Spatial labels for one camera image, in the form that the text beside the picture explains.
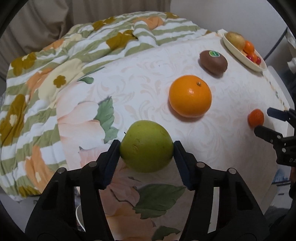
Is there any small mandarin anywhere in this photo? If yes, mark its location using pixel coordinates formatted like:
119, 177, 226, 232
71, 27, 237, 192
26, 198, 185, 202
247, 109, 264, 128
248, 52, 257, 63

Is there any red cherry tomato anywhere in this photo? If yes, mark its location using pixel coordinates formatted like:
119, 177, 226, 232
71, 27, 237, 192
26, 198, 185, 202
246, 55, 254, 62
255, 57, 261, 65

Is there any cream cartoon plate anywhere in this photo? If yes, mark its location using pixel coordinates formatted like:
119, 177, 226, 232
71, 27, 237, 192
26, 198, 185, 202
223, 33, 267, 72

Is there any large orange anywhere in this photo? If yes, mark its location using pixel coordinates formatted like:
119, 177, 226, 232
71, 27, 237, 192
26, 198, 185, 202
243, 41, 255, 54
169, 75, 212, 118

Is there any brown kiwi with sticker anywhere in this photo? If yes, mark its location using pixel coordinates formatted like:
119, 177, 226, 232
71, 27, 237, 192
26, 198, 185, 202
199, 50, 228, 76

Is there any large russet apple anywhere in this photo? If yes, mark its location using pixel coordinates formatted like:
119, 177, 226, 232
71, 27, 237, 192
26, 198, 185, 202
226, 32, 245, 51

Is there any striped floral blanket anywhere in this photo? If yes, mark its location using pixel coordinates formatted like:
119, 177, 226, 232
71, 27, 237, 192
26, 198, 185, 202
1, 11, 207, 201

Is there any floral white tablecloth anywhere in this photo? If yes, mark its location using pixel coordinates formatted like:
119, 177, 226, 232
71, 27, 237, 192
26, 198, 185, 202
67, 33, 290, 240

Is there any beige curtain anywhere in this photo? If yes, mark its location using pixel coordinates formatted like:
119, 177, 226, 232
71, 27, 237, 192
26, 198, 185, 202
0, 0, 172, 80

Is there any black cable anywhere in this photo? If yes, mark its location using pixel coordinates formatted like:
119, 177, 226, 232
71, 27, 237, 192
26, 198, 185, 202
263, 26, 290, 61

